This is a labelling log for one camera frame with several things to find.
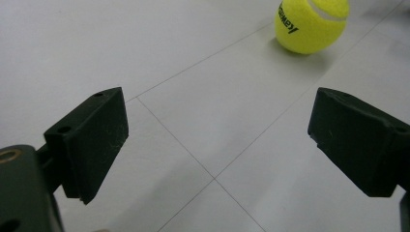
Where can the yellow tennis ball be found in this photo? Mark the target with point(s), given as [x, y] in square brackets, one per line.
[309, 29]

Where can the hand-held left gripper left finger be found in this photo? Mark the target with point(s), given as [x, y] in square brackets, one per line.
[93, 141]

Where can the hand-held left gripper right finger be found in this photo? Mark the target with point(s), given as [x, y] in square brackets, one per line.
[357, 141]

